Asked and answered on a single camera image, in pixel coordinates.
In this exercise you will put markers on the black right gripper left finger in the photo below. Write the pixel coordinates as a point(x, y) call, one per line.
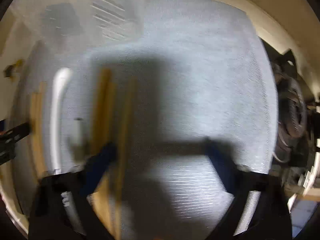
point(96, 167)

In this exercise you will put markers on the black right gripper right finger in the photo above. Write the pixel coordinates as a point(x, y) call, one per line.
point(224, 165)

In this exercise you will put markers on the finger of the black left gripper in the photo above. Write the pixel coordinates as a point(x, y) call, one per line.
point(10, 138)

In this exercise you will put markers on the wooden chopstick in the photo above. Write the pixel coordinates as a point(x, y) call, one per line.
point(123, 137)
point(36, 110)
point(98, 116)

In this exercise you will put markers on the black gas stove burner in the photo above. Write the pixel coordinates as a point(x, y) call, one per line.
point(296, 154)

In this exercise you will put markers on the grey woven mat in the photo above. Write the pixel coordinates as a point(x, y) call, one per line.
point(201, 72)

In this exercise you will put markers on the clear plastic utensil holder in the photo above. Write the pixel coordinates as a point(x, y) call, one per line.
point(93, 21)

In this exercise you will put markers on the white ceramic spoon striped handle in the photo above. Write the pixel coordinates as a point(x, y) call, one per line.
point(60, 82)

